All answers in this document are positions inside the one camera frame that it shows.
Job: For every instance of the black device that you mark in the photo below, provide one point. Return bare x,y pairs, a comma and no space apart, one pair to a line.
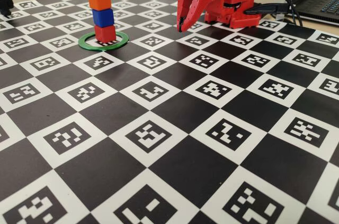
5,0

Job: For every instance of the red cube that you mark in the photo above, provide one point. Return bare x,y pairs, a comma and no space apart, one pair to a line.
105,33

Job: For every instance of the blue cube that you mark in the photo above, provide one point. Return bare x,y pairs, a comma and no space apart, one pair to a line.
103,17

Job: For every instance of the checkerboard marker mat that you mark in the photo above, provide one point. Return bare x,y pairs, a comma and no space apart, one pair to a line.
169,142

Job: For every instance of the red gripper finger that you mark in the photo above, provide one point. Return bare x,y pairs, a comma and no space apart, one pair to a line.
193,12
182,1

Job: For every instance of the red robot base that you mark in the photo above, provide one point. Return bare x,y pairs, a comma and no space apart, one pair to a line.
235,9

